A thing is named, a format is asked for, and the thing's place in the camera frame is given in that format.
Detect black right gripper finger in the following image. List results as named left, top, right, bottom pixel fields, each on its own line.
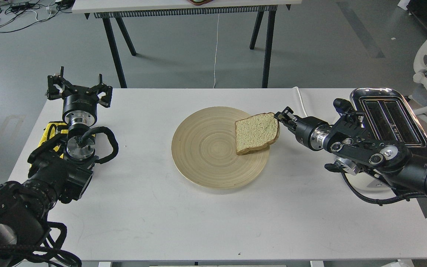
left=274, top=106, right=303, bottom=131

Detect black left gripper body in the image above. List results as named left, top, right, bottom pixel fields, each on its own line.
left=62, top=94, right=98, bottom=125

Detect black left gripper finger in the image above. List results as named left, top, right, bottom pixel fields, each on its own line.
left=46, top=66, right=77, bottom=101
left=89, top=74, right=113, bottom=108

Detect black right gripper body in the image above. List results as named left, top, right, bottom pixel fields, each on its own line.
left=295, top=116, right=329, bottom=151

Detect slice of brown bread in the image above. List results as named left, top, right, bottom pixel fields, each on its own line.
left=235, top=113, right=280, bottom=155

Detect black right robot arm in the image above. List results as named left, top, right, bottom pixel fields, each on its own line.
left=274, top=97, right=427, bottom=206

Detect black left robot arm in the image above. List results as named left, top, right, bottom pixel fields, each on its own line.
left=0, top=67, right=119, bottom=267

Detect white chrome toaster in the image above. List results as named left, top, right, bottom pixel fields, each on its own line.
left=332, top=88, right=427, bottom=191

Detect round bamboo plate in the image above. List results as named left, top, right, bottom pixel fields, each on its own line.
left=171, top=106, right=269, bottom=189

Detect white background table black legs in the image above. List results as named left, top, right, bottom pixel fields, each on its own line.
left=71, top=0, right=301, bottom=88

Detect brown object on back table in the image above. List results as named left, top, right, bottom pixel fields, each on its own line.
left=188, top=0, right=212, bottom=6

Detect white toaster power cable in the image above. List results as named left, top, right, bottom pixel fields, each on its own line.
left=292, top=86, right=309, bottom=118

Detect floor cables and power strips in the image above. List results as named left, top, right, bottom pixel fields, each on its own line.
left=0, top=0, right=75, bottom=40

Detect white hanging cable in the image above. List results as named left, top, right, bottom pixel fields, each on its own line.
left=213, top=13, right=220, bottom=89

